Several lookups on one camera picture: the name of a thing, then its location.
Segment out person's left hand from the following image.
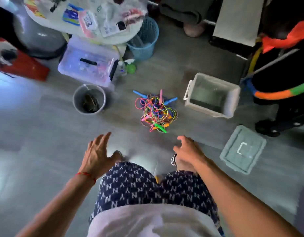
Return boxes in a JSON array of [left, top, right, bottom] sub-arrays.
[[78, 132, 124, 182]]

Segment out person's right hand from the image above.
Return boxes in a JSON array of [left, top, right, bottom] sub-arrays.
[[173, 136, 208, 168]]

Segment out yellow rope orange handles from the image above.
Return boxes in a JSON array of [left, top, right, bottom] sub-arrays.
[[142, 98, 178, 129]]

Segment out white plastic bin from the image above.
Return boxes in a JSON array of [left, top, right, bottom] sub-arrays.
[[183, 72, 241, 119]]

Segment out pink jump rope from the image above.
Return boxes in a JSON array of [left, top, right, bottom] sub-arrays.
[[134, 89, 172, 132]]

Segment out person's left forearm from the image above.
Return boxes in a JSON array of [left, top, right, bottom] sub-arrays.
[[16, 172, 98, 237]]

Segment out person's right forearm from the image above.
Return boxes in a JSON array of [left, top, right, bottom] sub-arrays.
[[191, 156, 303, 237]]

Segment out white bin lid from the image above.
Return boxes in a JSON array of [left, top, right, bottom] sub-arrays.
[[219, 125, 267, 175]]

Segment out navy patterned shorts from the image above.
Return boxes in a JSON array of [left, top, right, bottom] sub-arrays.
[[89, 161, 226, 237]]

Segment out grey metal basin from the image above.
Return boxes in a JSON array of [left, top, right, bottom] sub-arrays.
[[73, 84, 106, 116]]

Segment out clear bin with black latches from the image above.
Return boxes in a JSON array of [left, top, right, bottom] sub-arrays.
[[58, 37, 120, 92]]

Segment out small plastic water bottle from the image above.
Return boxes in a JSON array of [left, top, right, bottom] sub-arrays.
[[117, 61, 127, 77]]

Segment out green spray bottle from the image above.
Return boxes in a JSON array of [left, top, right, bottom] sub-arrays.
[[123, 59, 138, 75]]

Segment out multicoloured hula hoop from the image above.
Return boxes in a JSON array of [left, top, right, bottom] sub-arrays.
[[241, 47, 304, 102]]

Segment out red bag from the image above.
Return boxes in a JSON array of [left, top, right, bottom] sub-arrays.
[[0, 38, 50, 82]]

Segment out brown ball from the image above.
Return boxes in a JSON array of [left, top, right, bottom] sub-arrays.
[[183, 22, 207, 39]]

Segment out black red inflatable toy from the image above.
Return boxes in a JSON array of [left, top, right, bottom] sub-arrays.
[[251, 0, 304, 104]]

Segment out blue mesh plastic basket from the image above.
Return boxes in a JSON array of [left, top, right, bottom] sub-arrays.
[[126, 16, 159, 61]]

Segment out grey exercise ball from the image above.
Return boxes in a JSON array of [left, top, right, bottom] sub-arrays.
[[13, 7, 68, 60]]

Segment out pink white packet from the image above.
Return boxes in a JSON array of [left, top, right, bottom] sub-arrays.
[[79, 10, 99, 38]]

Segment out grey flat board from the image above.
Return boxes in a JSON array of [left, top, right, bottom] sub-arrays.
[[213, 0, 265, 47]]

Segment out white round table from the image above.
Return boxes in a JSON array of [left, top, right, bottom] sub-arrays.
[[22, 0, 149, 46]]

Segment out grey folded mat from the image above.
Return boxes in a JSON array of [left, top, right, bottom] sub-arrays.
[[159, 0, 204, 25]]

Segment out clear plastic bag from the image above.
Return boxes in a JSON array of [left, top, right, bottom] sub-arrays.
[[120, 5, 148, 25]]

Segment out red string bracelet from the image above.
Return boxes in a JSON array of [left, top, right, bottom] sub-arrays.
[[76, 171, 97, 184]]

